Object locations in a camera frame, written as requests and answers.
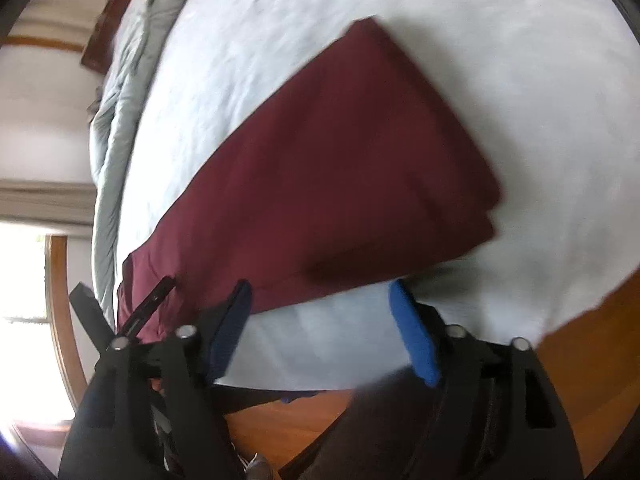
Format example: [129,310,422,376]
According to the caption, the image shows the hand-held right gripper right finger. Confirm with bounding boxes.
[389,280,583,480]

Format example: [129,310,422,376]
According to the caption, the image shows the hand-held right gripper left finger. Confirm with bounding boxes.
[57,280,253,480]

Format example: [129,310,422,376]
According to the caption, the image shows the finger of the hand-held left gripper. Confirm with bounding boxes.
[68,282,117,356]
[116,276,177,341]

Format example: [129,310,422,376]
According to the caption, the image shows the maroon towel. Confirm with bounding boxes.
[116,16,502,346]

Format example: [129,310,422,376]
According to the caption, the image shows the beige curtain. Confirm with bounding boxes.
[0,181,97,232]
[10,0,138,53]

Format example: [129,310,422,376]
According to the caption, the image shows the grey shoe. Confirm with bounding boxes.
[244,452,277,480]

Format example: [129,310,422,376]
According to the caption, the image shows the grey duvet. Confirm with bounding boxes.
[89,0,216,311]

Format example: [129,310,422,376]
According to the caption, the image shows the dark wooden headboard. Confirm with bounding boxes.
[80,0,181,76]

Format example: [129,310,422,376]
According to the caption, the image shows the bed with white sheet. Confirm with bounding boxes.
[115,0,640,392]

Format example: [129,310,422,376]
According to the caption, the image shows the window with wooden frame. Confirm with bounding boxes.
[0,225,92,441]

